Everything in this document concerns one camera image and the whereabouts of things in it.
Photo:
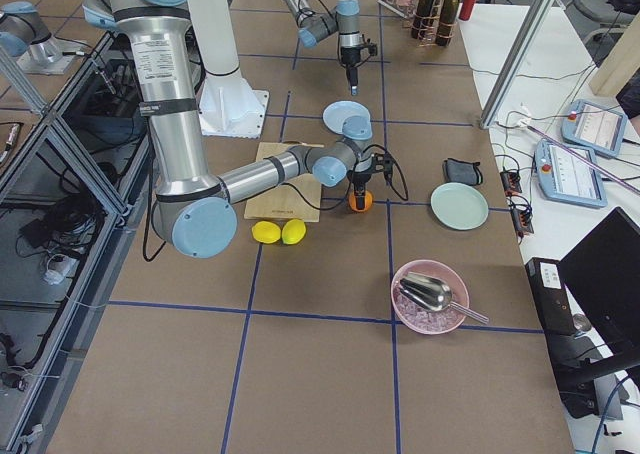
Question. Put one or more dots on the near teach pendant tablet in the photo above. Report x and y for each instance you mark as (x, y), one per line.
(564, 178)

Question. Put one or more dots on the upper yellow lemon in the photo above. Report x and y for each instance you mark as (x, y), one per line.
(293, 231)

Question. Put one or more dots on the lower yellow lemon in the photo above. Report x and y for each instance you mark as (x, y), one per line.
(266, 232)

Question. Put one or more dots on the metal ice scoop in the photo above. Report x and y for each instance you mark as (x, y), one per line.
(434, 295)

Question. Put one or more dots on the yellow lemon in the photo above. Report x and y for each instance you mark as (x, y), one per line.
(266, 232)
(293, 231)

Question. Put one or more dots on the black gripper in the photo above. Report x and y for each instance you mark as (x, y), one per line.
(349, 57)
(361, 176)

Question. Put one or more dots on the grey folded cloth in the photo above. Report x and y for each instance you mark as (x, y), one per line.
(463, 172)

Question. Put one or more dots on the teach pendant tablet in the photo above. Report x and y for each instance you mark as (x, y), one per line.
(564, 178)
(595, 126)

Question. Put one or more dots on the person in black shirt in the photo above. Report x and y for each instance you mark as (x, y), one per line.
(629, 100)

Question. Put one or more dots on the orange fruit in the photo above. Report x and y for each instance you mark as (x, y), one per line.
(360, 204)

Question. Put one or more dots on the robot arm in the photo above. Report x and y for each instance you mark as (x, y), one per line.
(191, 85)
(316, 22)

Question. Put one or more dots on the light green plate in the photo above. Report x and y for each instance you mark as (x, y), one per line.
(459, 206)

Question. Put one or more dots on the black monitor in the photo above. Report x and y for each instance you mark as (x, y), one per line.
(602, 274)

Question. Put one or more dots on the light blue plate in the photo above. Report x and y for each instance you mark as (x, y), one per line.
(336, 113)

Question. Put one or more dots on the far teach pendant tablet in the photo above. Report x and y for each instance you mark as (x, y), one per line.
(595, 126)

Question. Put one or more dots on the copper wire bottle rack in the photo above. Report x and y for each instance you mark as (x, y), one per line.
(434, 21)

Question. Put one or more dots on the pink bowl with ice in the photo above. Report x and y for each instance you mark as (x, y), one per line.
(421, 320)

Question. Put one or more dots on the bamboo cutting board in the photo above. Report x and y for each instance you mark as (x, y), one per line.
(284, 203)

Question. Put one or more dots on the dark green wine bottle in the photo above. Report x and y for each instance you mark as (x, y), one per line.
(447, 18)

